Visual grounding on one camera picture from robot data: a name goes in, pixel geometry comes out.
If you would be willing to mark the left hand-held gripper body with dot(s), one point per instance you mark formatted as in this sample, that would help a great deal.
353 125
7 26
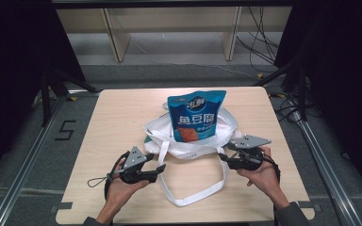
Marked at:
135 171

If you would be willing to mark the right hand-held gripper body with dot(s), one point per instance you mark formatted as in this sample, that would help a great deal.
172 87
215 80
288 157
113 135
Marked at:
248 157

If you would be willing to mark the white tote bag colour patches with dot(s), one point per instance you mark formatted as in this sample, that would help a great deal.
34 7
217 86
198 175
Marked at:
198 146

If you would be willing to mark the blue snack bag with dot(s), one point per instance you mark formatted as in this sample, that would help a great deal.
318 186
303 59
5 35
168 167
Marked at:
194 116

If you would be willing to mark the person's left hand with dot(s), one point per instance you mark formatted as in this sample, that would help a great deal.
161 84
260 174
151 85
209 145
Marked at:
119 191

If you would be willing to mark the person's right hand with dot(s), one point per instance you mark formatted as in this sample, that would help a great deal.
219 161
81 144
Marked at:
265 179

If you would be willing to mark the yellow tape piece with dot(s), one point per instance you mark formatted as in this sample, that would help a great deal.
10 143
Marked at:
260 76
73 99

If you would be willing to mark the black metal stand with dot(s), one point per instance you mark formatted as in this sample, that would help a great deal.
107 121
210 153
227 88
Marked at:
301 94
45 100

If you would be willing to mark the black curtain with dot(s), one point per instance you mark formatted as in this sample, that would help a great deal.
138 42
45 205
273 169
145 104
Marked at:
348 78
9 78

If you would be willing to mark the aluminium floor rail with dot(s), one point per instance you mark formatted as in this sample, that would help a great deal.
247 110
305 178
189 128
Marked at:
25 169
326 169

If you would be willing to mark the light wooden desk frame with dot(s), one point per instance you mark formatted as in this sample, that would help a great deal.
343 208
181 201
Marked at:
119 40

